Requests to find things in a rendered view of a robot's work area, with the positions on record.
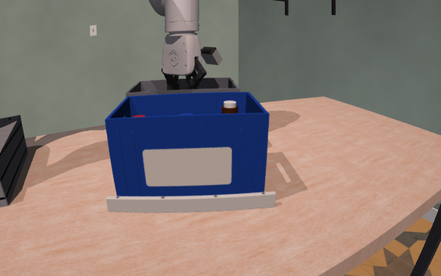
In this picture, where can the blue plastic crate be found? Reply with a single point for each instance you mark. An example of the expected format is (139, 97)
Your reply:
(203, 153)

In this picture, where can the dark grey plastic crate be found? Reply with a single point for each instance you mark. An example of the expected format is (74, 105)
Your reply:
(159, 87)

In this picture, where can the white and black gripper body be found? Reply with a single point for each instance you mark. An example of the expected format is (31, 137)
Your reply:
(179, 52)

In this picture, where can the white bottle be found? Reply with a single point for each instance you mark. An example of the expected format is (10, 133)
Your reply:
(229, 107)

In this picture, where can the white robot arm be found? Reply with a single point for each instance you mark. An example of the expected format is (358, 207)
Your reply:
(182, 16)

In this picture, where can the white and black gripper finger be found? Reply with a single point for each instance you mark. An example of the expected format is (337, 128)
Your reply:
(172, 81)
(192, 84)

